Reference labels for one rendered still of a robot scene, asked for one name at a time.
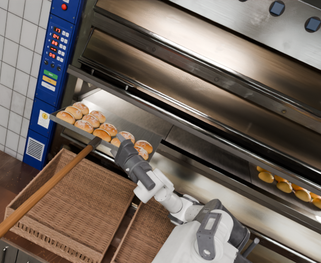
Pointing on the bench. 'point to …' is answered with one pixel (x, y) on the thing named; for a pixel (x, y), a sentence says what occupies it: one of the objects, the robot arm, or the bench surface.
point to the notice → (43, 120)
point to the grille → (35, 148)
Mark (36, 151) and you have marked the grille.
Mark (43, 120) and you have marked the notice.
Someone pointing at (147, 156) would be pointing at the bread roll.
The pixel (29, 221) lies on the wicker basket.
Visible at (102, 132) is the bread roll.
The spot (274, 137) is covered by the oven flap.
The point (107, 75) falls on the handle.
